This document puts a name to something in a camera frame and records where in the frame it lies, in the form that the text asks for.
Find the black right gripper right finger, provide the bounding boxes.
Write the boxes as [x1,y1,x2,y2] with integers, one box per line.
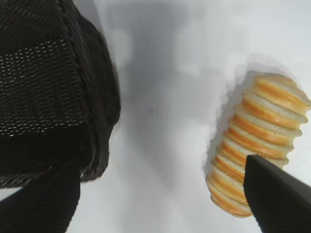
[242,154,311,233]

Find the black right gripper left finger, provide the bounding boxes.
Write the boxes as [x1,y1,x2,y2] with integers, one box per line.
[0,158,81,233]

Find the long ridged golden bread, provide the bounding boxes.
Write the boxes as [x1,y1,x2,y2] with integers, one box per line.
[205,72,311,218]

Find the dark brown wicker basket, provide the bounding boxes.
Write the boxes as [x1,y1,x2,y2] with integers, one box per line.
[0,0,121,189]

